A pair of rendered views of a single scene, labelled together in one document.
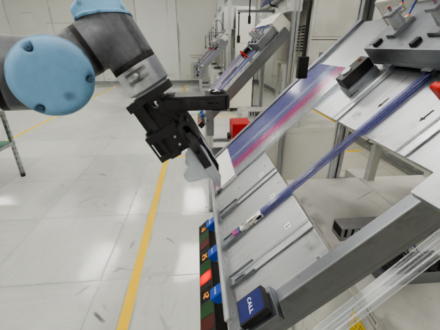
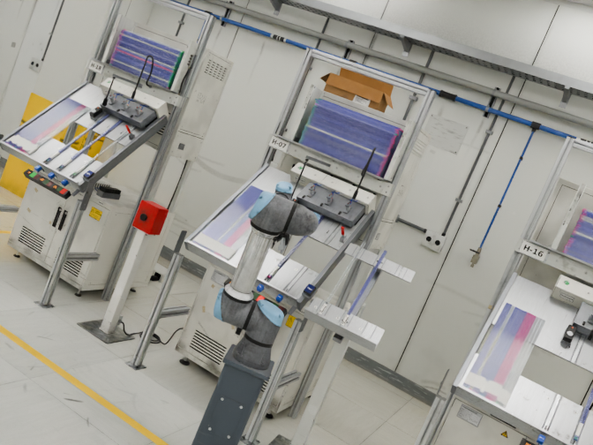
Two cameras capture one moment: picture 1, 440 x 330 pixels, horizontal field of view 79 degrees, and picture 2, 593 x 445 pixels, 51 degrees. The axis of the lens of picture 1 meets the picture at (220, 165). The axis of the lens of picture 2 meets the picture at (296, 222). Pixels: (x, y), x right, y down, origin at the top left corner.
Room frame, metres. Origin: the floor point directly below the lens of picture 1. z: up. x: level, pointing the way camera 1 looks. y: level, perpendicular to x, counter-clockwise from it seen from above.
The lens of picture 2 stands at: (-0.89, 2.52, 1.39)
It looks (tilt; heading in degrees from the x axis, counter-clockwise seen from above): 7 degrees down; 298
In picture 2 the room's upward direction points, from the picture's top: 23 degrees clockwise
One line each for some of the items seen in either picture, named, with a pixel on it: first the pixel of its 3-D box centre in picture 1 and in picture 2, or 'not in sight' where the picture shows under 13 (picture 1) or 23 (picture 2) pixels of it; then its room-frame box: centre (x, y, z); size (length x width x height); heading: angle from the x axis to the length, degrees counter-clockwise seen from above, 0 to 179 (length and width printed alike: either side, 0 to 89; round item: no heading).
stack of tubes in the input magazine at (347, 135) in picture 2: not in sight; (350, 137); (0.60, -0.51, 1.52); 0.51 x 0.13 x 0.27; 5
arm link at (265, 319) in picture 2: not in sight; (264, 320); (0.16, 0.46, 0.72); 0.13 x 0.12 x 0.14; 28
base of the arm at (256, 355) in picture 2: not in sight; (254, 348); (0.16, 0.46, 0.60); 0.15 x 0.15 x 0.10
